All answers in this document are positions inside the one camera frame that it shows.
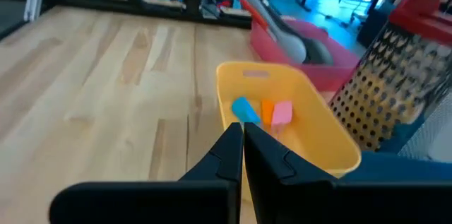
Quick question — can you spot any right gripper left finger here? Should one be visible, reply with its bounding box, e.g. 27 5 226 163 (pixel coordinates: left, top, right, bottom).
49 121 244 224

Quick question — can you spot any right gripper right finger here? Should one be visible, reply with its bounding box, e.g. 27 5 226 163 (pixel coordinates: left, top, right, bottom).
243 121 452 224

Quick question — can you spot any pink mini spatula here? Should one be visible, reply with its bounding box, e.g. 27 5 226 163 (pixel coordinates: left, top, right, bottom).
270 101 294 128

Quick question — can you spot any blue mini spatula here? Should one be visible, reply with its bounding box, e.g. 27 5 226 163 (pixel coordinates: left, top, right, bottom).
231 96 262 124

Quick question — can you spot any orange mini spatula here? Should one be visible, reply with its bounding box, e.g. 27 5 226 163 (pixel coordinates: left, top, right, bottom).
261 99 276 126

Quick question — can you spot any black solid spoon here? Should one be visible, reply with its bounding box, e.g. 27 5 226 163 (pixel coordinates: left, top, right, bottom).
273 17 335 66

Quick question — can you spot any grey utensil handle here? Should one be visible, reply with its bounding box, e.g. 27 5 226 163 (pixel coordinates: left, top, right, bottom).
245 0 308 64

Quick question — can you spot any red silicone spoon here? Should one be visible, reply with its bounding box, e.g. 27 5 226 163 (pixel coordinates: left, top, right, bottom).
239 0 270 31

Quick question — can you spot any yellow plastic bin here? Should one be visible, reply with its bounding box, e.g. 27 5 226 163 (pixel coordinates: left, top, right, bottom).
215 61 362 202

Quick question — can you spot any pink plastic tray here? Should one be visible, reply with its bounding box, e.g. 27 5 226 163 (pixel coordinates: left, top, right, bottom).
249 15 362 93

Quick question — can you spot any red handled metal box grater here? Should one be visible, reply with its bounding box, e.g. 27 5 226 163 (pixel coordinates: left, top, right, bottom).
328 0 452 163

